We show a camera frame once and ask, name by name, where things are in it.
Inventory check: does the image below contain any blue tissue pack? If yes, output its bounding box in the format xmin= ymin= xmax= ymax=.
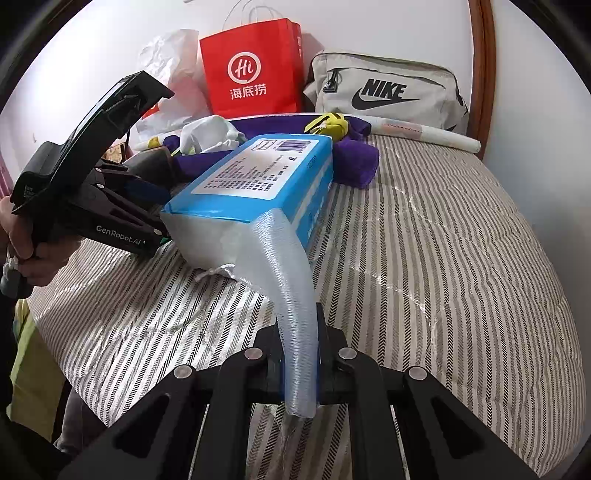
xmin=160 ymin=134 xmax=334 ymax=270

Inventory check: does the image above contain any rolled patterned mat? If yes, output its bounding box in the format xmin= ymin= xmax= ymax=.
xmin=359 ymin=115 xmax=481 ymax=154

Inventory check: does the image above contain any purple towel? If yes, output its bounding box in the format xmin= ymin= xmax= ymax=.
xmin=168 ymin=113 xmax=380 ymax=189

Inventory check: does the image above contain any striped quilt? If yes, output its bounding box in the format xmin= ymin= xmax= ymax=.
xmin=28 ymin=136 xmax=586 ymax=475

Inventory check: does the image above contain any beige Nike bag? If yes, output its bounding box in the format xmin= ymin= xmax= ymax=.
xmin=304 ymin=51 xmax=469 ymax=134

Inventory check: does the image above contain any left hand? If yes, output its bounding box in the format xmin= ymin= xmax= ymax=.
xmin=1 ymin=196 xmax=83 ymax=287

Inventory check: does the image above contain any wooden bed headboard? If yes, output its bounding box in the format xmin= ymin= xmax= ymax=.
xmin=467 ymin=0 xmax=497 ymax=160

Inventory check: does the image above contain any red Haidilao paper bag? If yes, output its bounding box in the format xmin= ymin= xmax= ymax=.
xmin=200 ymin=18 xmax=304 ymax=119

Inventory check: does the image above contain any yellow Adidas pouch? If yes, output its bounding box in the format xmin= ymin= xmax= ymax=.
xmin=304 ymin=113 xmax=349 ymax=142

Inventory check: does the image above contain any white Miniso plastic bag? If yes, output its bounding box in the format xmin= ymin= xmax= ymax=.
xmin=132 ymin=29 xmax=209 ymax=149

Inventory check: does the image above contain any white cloth glove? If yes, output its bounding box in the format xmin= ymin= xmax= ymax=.
xmin=179 ymin=115 xmax=246 ymax=155

